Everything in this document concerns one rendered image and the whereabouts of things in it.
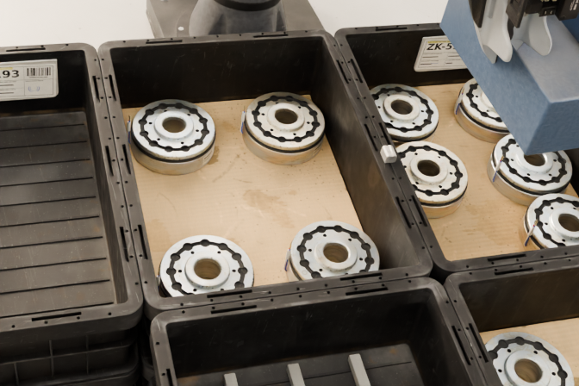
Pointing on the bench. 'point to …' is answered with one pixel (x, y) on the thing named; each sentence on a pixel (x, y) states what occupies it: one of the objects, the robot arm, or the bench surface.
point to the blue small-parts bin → (523, 77)
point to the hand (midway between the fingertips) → (497, 45)
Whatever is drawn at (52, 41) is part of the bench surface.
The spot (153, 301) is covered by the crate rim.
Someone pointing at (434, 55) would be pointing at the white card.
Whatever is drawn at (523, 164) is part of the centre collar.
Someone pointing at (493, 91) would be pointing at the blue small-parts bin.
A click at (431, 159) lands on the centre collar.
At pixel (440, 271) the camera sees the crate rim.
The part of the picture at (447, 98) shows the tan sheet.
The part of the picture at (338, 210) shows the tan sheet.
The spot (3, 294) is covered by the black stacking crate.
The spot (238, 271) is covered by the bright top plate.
